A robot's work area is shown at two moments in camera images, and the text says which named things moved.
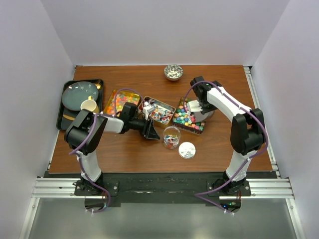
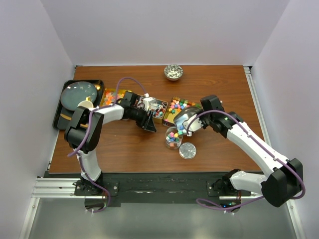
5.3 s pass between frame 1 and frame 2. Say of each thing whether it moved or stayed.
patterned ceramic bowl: stayed
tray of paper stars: moved
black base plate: stayed
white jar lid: stayed
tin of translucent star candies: moved
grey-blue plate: stayed
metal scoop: moved
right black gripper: moved
